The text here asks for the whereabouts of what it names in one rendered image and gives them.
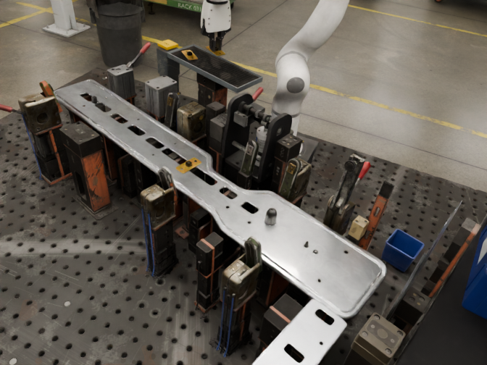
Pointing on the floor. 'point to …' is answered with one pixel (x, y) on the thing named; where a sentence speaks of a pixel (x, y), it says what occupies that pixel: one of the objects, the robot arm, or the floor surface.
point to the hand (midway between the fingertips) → (215, 43)
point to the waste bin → (118, 30)
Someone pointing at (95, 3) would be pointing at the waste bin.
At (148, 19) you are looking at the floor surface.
